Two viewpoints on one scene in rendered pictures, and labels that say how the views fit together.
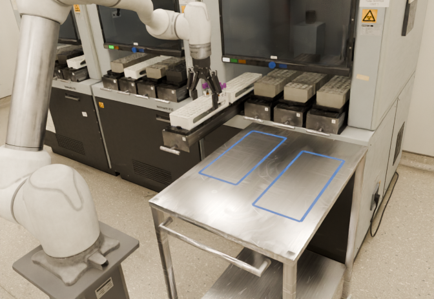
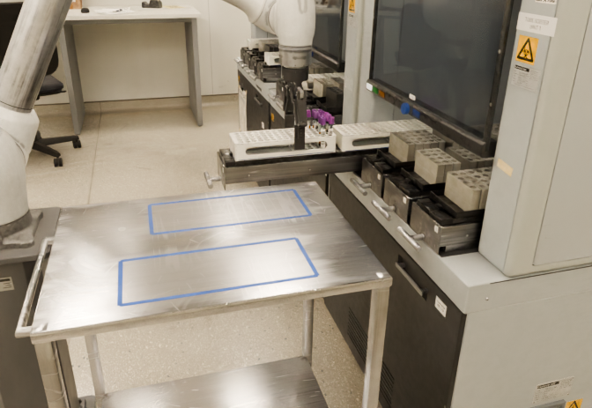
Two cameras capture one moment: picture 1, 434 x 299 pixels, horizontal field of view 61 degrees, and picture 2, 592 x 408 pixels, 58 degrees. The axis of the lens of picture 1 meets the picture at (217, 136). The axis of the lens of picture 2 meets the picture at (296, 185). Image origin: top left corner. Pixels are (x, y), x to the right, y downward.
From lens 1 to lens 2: 91 cm
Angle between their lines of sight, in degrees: 33
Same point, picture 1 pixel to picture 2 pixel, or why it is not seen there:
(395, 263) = not seen: outside the picture
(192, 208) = (72, 233)
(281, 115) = (389, 194)
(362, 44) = (512, 104)
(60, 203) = not seen: outside the picture
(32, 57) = (29, 4)
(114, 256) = (11, 253)
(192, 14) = not seen: outside the picture
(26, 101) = (12, 52)
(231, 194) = (129, 240)
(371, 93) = (512, 204)
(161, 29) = (252, 15)
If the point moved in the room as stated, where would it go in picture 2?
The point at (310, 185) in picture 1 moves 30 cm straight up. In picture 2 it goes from (214, 278) to (205, 114)
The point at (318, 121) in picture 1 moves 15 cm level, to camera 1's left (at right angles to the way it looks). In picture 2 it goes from (421, 221) to (366, 204)
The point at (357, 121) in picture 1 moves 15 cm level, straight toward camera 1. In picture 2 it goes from (488, 248) to (437, 267)
